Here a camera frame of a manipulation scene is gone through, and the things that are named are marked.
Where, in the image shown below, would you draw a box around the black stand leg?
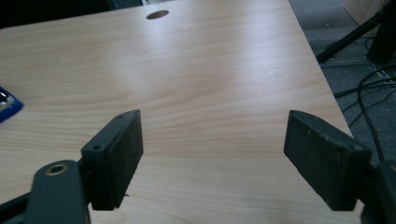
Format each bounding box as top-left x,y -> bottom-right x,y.
315,0 -> 396,64

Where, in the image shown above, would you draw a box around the blue rectangular case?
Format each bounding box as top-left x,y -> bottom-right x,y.
0,86 -> 24,124

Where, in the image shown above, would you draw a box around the black floor cables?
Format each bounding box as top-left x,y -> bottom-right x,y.
332,63 -> 396,162

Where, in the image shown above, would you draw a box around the light wooden cabinet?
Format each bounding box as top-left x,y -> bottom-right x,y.
344,0 -> 390,26

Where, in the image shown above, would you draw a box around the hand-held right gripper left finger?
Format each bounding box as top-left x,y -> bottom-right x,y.
80,108 -> 145,212

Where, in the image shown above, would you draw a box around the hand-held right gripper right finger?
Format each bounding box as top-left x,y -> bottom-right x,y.
283,109 -> 374,212

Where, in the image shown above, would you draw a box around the round table grommet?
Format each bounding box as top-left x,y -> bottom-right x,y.
146,9 -> 170,21

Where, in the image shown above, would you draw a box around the dark cabinet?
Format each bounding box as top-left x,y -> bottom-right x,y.
0,0 -> 145,30

